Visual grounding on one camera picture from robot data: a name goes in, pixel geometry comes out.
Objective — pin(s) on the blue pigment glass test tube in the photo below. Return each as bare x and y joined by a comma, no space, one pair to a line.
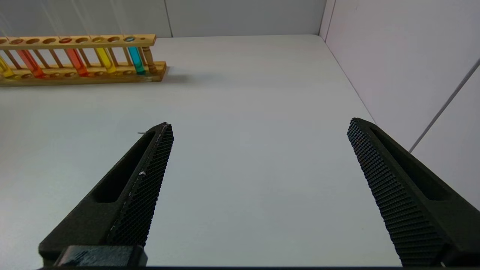
136,60

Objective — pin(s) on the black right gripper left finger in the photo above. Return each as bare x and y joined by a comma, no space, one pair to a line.
123,210

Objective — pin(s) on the orange pigment glass test tube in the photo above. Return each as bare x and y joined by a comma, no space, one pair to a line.
77,62

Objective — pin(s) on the wooden test tube rack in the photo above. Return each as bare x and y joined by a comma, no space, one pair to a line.
112,79

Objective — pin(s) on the yellow pigment glass test tube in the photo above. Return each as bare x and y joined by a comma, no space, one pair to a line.
4,69
105,60

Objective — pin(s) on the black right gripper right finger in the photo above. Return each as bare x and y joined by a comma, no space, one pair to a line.
412,202

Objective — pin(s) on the red pigment glass test tube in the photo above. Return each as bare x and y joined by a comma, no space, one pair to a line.
32,63

